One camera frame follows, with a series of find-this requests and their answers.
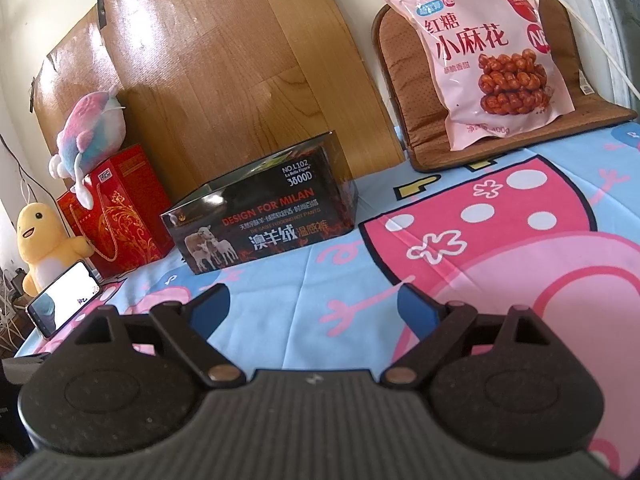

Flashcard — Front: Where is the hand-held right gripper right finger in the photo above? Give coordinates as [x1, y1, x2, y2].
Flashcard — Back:
[382, 282, 556, 389]

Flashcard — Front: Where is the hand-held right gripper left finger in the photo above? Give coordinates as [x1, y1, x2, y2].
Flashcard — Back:
[65, 284, 246, 389]

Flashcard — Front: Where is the black printed cardboard box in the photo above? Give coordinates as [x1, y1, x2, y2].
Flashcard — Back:
[160, 130, 359, 276]

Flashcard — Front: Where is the cartoon printed blanket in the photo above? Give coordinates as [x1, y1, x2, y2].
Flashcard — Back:
[15, 122, 640, 480]

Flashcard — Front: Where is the red gift bag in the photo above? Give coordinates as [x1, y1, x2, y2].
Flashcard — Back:
[56, 144, 173, 281]

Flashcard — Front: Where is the smartphone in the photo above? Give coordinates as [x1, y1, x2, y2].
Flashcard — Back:
[26, 260, 103, 339]

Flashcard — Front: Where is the yellow plush toy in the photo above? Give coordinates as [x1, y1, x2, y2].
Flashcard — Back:
[16, 202, 96, 297]

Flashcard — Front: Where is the pink and blue plush toy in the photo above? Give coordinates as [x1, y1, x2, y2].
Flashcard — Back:
[48, 85, 127, 209]

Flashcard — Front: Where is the brown seat cushion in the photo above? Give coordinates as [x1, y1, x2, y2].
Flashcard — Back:
[371, 0, 640, 173]

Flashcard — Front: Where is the wooden headboard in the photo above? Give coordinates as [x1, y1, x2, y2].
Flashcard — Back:
[32, 0, 406, 196]

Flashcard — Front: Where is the large pink snack bag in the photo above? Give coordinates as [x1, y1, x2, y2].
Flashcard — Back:
[382, 0, 576, 152]

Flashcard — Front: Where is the white cable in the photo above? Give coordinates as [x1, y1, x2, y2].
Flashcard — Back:
[537, 0, 640, 96]

